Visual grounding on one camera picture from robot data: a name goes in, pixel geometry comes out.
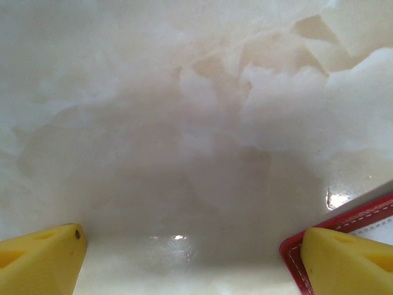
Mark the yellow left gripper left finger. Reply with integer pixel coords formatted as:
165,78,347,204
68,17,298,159
0,223,88,295

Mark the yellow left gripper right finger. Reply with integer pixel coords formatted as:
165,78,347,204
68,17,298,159
300,227,393,295

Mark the red leather card holder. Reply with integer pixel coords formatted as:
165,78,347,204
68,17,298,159
279,191,393,295

